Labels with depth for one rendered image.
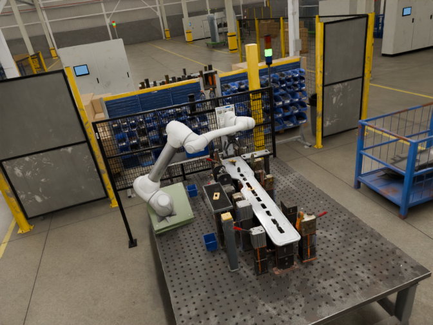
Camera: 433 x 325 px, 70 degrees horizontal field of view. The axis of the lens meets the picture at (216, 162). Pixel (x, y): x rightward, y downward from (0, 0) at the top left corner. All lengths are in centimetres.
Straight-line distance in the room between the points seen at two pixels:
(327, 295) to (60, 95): 360
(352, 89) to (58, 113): 448
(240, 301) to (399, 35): 1199
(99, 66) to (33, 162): 492
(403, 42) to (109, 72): 995
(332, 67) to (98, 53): 596
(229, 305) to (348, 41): 442
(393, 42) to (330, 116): 779
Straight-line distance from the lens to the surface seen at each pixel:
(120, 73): 913
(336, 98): 563
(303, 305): 216
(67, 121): 442
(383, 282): 236
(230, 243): 219
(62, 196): 485
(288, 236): 213
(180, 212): 285
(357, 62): 573
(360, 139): 421
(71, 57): 912
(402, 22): 1328
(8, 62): 644
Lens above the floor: 238
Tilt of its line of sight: 26 degrees down
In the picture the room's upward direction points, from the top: 9 degrees counter-clockwise
